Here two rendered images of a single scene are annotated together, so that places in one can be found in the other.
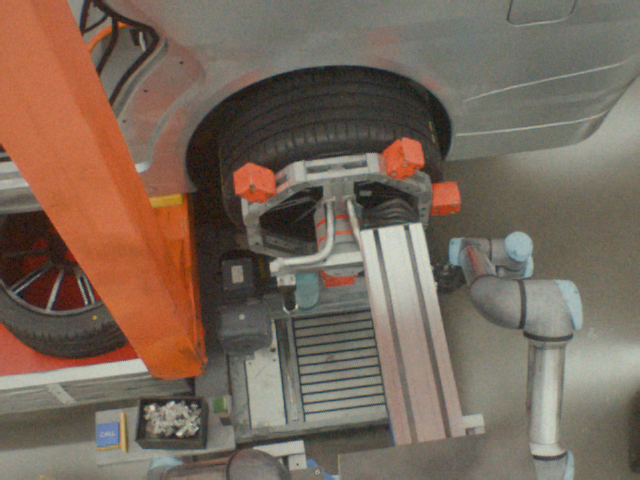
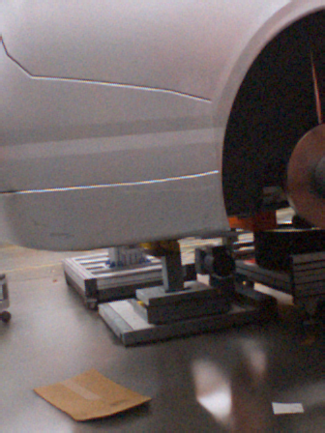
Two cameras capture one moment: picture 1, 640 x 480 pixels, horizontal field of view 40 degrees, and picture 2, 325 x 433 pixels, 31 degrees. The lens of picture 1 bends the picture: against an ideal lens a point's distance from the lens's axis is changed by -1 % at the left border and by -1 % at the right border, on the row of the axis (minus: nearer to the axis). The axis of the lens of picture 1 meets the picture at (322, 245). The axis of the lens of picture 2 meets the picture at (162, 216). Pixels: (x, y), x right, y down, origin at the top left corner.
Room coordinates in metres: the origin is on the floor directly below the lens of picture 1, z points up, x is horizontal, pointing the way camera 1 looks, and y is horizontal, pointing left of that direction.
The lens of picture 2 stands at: (4.76, -0.72, 0.91)
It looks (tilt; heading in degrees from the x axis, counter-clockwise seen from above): 4 degrees down; 169
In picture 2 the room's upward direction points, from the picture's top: 6 degrees counter-clockwise
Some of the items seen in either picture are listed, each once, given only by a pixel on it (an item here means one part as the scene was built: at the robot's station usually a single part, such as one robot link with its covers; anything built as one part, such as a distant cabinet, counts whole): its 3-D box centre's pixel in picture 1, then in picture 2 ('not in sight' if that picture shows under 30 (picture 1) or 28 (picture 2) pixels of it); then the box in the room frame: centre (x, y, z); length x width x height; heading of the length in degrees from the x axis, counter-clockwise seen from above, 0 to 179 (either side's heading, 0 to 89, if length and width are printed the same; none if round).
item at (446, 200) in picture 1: (442, 199); not in sight; (1.25, -0.36, 0.85); 0.09 x 0.08 x 0.07; 94
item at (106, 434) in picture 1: (108, 434); not in sight; (0.69, 0.69, 0.47); 0.07 x 0.07 x 0.02; 4
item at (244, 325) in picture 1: (243, 296); (218, 272); (1.22, 0.29, 0.26); 0.42 x 0.18 x 0.35; 4
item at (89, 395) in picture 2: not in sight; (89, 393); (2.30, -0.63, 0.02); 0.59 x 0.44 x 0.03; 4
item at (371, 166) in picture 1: (337, 213); not in sight; (1.22, -0.05, 0.85); 0.54 x 0.07 x 0.54; 94
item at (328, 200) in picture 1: (306, 227); not in sight; (1.09, 0.04, 1.03); 0.19 x 0.18 x 0.11; 4
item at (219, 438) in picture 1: (165, 430); (225, 233); (0.70, 0.52, 0.44); 0.43 x 0.17 x 0.03; 94
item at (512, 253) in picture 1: (510, 251); not in sight; (1.02, -0.52, 0.95); 0.11 x 0.08 x 0.11; 87
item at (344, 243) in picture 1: (340, 235); not in sight; (1.15, -0.05, 0.85); 0.21 x 0.14 x 0.14; 4
